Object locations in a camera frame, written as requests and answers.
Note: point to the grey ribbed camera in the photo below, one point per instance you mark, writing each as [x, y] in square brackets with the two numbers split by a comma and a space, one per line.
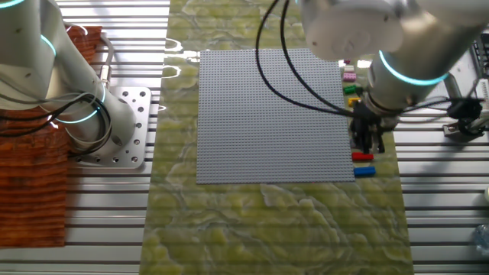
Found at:
[484, 95]

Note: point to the green marble pattern mat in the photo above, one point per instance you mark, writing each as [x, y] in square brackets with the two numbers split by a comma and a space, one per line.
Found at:
[267, 229]

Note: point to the brown wooden board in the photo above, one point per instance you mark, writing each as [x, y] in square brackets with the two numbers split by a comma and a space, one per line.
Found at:
[30, 191]

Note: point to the white small Lego brick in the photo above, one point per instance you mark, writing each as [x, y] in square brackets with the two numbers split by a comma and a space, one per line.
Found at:
[348, 68]

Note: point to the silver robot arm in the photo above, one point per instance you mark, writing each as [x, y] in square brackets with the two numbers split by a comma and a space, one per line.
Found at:
[401, 38]

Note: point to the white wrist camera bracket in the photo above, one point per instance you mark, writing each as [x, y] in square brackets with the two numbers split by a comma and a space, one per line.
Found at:
[452, 86]

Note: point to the red long Lego brick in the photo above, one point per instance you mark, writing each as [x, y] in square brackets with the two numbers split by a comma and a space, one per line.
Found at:
[361, 156]

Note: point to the grey Lego baseplate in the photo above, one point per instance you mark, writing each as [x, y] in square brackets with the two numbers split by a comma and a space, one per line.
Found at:
[248, 122]

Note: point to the metal camera mount clamp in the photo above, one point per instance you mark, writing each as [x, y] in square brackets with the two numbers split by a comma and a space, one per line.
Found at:
[454, 130]

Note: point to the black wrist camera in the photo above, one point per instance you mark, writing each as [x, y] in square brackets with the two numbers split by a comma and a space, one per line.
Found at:
[464, 109]

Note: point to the clear plastic water bottle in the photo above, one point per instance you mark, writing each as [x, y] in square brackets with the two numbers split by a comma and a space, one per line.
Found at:
[482, 238]

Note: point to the blue long Lego brick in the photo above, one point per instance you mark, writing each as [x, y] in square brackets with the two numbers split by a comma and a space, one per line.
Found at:
[364, 171]

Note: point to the black keyboard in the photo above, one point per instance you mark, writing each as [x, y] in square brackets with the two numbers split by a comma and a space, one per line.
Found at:
[482, 57]

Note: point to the pink Lego brick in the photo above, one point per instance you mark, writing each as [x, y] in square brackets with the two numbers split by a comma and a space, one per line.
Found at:
[349, 77]

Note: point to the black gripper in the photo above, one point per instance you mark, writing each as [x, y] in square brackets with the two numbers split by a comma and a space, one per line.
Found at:
[366, 118]

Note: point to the yellow Lego brick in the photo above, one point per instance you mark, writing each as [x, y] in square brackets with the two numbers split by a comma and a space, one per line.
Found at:
[353, 102]

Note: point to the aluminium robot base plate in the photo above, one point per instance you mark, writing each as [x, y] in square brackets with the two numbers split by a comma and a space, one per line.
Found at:
[141, 99]

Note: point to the green Lego brick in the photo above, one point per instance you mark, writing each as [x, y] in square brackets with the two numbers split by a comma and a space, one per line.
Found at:
[349, 89]

